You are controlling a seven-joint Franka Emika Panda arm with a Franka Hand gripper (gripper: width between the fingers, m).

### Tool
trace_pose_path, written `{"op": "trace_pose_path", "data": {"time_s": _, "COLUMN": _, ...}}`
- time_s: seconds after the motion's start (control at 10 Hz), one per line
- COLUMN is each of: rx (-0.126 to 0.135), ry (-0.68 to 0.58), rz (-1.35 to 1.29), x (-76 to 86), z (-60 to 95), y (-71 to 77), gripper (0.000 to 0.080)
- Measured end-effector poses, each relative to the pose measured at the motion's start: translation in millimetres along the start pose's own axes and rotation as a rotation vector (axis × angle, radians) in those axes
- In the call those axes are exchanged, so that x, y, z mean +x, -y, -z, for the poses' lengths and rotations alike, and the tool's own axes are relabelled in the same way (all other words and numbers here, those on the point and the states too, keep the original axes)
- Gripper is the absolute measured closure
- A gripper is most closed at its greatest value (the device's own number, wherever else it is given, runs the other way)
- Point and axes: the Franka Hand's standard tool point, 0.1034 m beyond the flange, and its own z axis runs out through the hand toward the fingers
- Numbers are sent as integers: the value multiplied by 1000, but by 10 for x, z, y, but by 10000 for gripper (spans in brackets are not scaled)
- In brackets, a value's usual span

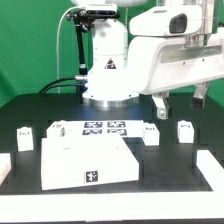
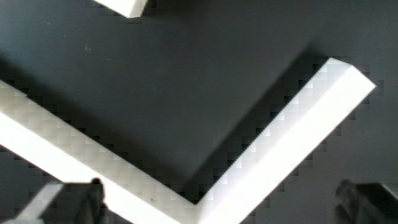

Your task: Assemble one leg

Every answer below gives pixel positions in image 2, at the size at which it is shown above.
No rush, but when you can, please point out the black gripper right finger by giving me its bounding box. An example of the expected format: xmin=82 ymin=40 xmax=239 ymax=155
xmin=335 ymin=180 xmax=398 ymax=224

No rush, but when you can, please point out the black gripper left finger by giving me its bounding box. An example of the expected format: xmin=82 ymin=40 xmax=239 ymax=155
xmin=17 ymin=178 xmax=112 ymax=224

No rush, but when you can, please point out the white square table top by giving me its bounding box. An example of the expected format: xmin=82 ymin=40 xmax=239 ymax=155
xmin=95 ymin=0 xmax=148 ymax=18

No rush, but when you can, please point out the white U-shaped obstacle wall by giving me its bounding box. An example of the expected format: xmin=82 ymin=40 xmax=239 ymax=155
xmin=0 ymin=59 xmax=375 ymax=224

